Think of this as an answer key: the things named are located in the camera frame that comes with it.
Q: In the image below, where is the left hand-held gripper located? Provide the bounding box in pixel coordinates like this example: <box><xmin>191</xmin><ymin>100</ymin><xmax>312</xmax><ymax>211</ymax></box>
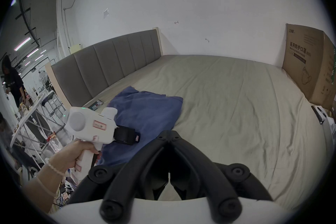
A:
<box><xmin>64</xmin><ymin>106</ymin><xmax>141</xmax><ymax>182</ymax></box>

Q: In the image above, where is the bed with beige sheet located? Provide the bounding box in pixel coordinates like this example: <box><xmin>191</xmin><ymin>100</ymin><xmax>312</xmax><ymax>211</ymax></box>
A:
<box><xmin>85</xmin><ymin>54</ymin><xmax>329</xmax><ymax>212</ymax></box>

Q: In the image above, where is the brown cardboard carton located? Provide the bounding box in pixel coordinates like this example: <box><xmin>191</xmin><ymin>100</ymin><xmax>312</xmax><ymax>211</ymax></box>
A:
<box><xmin>282</xmin><ymin>23</ymin><xmax>336</xmax><ymax>110</ymax></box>

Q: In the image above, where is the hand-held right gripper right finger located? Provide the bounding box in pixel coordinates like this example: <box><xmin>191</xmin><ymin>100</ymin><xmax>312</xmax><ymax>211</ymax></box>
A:
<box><xmin>170</xmin><ymin>130</ymin><xmax>274</xmax><ymax>223</ymax></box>

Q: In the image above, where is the white folding table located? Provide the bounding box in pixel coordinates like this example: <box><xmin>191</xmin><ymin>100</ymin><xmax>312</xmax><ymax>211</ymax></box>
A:
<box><xmin>10</xmin><ymin>91</ymin><xmax>67</xmax><ymax>151</ymax></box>

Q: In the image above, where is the black flat device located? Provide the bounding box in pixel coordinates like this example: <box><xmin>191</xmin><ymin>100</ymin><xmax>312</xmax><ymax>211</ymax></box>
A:
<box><xmin>311</xmin><ymin>105</ymin><xmax>328</xmax><ymax>125</ymax></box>

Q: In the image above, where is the grey padded headboard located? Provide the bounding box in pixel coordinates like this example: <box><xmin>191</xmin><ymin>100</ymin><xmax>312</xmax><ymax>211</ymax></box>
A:
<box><xmin>45</xmin><ymin>27</ymin><xmax>164</xmax><ymax>108</ymax></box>

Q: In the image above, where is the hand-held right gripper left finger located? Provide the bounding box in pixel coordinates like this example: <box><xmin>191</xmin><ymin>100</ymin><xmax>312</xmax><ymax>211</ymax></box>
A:
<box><xmin>67</xmin><ymin>131</ymin><xmax>172</xmax><ymax>221</ymax></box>

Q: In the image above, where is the person's left hand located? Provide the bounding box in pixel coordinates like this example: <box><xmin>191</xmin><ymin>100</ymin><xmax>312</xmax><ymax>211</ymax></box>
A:
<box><xmin>50</xmin><ymin>139</ymin><xmax>100</xmax><ymax>176</ymax></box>

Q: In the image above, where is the standing fan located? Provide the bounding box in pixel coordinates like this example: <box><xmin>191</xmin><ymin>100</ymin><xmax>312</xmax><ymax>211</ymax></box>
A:
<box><xmin>38</xmin><ymin>70</ymin><xmax>49</xmax><ymax>93</ymax></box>

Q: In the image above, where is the small flat dark device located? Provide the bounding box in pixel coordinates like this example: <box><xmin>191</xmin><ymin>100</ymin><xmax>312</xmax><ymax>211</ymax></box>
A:
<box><xmin>88</xmin><ymin>99</ymin><xmax>103</xmax><ymax>111</ymax></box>

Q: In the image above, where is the dark blue shirt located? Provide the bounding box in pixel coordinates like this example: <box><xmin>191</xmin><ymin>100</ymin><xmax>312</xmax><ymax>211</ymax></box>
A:
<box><xmin>98</xmin><ymin>86</ymin><xmax>184</xmax><ymax>166</ymax></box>

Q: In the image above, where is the person's left forearm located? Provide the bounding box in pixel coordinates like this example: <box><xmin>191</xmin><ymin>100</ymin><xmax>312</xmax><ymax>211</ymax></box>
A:
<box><xmin>22</xmin><ymin>161</ymin><xmax>67</xmax><ymax>215</ymax></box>

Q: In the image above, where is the black stool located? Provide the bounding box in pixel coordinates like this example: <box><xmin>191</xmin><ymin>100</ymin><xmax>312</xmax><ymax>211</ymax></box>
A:
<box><xmin>40</xmin><ymin>92</ymin><xmax>66</xmax><ymax>120</ymax></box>

